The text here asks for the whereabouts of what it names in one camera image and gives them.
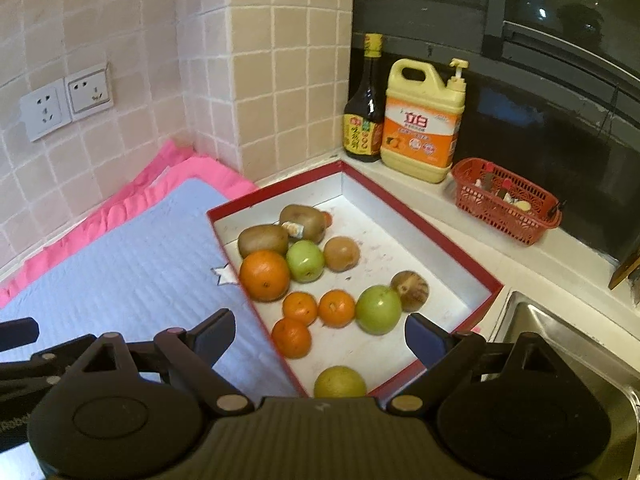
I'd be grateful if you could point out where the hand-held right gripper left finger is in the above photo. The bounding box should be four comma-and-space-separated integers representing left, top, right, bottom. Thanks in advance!
60, 308, 255, 416

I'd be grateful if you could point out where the yellow detergent jug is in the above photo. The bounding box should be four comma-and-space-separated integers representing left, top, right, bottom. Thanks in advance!
380, 58, 470, 184

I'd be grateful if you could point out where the red plastic basket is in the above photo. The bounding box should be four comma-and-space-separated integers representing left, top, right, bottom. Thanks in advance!
451, 157, 563, 247

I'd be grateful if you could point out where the round brown kiwi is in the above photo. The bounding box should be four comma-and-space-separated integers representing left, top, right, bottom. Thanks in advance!
323, 236, 361, 273

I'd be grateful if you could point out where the brown fruit with pale patch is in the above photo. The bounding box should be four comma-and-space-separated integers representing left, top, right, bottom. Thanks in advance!
390, 270, 430, 313

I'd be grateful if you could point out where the small green apple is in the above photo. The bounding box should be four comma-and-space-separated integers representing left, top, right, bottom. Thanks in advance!
286, 240, 326, 283

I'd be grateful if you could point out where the white wall socket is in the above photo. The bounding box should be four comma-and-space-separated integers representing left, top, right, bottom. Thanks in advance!
20, 78, 73, 142
65, 62, 114, 122

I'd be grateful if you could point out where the kiwi with sticker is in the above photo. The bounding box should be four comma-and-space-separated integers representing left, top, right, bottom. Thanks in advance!
279, 204, 328, 242

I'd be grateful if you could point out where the yellow-green round fruit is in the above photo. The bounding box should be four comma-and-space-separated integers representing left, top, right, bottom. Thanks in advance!
313, 365, 367, 399

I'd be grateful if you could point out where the brown wooden board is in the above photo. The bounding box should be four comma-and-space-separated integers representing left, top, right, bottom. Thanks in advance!
608, 250, 640, 306

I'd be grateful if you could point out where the large green apple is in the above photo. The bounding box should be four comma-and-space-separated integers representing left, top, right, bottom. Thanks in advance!
355, 285, 402, 336

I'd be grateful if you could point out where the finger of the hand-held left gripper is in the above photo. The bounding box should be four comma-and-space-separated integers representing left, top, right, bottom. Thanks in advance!
0, 317, 40, 352
0, 338, 97, 397

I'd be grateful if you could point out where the red cardboard box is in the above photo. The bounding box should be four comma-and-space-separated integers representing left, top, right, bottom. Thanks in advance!
206, 160, 504, 401

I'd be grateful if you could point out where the green-brown kiwi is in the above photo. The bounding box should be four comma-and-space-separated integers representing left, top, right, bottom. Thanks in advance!
237, 224, 290, 259

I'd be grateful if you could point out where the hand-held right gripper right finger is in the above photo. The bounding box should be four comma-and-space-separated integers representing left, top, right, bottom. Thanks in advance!
387, 312, 576, 416

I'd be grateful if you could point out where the dark soy sauce bottle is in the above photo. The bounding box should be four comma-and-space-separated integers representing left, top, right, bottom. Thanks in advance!
342, 33, 386, 163

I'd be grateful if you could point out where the pink blanket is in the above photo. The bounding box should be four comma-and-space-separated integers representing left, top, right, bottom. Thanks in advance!
0, 140, 260, 311

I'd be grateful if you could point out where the dark window frame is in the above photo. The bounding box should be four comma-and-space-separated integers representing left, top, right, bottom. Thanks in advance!
480, 0, 640, 128

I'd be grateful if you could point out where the blue quilted mat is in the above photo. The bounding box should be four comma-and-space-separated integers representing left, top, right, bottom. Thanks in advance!
0, 177, 303, 401

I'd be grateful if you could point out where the stainless steel sink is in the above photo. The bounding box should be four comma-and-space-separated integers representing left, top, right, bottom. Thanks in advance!
487, 290, 640, 480

